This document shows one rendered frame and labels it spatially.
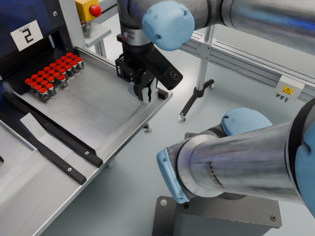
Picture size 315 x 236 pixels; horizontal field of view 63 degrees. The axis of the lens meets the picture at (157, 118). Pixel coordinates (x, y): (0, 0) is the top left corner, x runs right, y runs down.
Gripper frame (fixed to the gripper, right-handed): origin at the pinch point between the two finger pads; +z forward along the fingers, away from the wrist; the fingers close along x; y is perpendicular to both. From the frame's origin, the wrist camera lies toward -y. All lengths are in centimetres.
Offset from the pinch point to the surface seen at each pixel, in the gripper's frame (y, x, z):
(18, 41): 38.5, 10.3, -10.4
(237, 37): 23, -144, 63
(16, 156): 18.0, 31.8, 3.2
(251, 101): -10, -114, 92
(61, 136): 12.0, 21.7, 1.5
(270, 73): -17, -85, 39
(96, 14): 35.1, -16.9, -7.8
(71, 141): 8.6, 21.1, 1.5
